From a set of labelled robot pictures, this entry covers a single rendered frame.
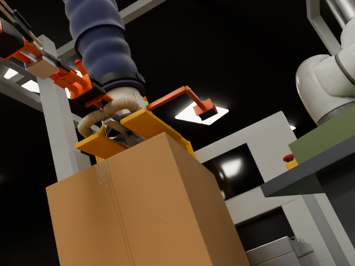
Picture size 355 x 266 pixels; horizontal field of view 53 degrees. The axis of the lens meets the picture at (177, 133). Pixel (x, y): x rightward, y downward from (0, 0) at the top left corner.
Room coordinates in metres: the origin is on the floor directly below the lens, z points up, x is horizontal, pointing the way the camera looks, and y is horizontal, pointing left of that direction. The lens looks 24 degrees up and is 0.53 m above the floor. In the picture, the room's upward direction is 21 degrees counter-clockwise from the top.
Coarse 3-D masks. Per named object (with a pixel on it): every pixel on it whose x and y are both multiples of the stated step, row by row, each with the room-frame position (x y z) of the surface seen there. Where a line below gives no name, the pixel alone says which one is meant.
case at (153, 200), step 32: (128, 160) 0.92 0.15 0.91; (160, 160) 0.91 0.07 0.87; (192, 160) 1.13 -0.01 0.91; (64, 192) 0.96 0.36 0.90; (96, 192) 0.95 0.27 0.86; (128, 192) 0.93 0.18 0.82; (160, 192) 0.91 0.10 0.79; (192, 192) 0.96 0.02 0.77; (64, 224) 0.97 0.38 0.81; (96, 224) 0.95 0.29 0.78; (128, 224) 0.93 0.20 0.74; (160, 224) 0.92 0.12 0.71; (192, 224) 0.90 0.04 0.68; (224, 224) 1.26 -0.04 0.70; (64, 256) 0.97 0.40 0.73; (96, 256) 0.95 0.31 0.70; (128, 256) 0.94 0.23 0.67; (160, 256) 0.92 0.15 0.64; (192, 256) 0.91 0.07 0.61; (224, 256) 1.06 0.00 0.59
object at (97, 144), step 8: (96, 136) 1.09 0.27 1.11; (104, 136) 1.13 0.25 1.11; (80, 144) 1.11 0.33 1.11; (88, 144) 1.12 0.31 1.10; (96, 144) 1.14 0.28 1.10; (104, 144) 1.16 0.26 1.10; (112, 144) 1.19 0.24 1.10; (120, 144) 1.24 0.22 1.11; (88, 152) 1.18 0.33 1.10; (96, 152) 1.20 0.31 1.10; (104, 152) 1.23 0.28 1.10; (112, 152) 1.25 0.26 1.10
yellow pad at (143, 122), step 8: (136, 112) 1.05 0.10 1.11; (144, 112) 1.05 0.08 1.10; (120, 120) 1.07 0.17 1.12; (128, 120) 1.06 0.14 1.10; (136, 120) 1.08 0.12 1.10; (144, 120) 1.10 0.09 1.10; (152, 120) 1.12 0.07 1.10; (160, 120) 1.16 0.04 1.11; (128, 128) 1.12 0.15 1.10; (136, 128) 1.14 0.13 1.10; (144, 128) 1.16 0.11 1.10; (152, 128) 1.18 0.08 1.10; (160, 128) 1.21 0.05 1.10; (168, 128) 1.23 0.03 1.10; (144, 136) 1.22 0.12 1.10; (152, 136) 1.25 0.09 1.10; (176, 136) 1.33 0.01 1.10
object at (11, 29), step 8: (0, 24) 0.62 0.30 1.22; (8, 24) 0.65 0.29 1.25; (0, 32) 0.62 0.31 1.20; (8, 32) 0.64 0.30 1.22; (16, 32) 0.67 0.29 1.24; (0, 40) 0.64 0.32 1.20; (8, 40) 0.65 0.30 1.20; (16, 40) 0.66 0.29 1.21; (24, 40) 0.69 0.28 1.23; (0, 48) 0.67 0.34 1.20; (8, 48) 0.68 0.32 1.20; (16, 48) 0.69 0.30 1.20; (24, 48) 0.70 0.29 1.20; (8, 56) 0.70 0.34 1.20
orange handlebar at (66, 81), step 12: (24, 60) 0.75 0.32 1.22; (60, 72) 0.88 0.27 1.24; (72, 72) 0.88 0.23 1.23; (60, 84) 0.90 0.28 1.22; (72, 84) 0.94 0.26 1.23; (84, 84) 0.95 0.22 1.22; (108, 96) 1.08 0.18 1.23; (168, 96) 1.23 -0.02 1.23; (192, 96) 1.28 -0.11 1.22; (204, 108) 1.43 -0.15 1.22
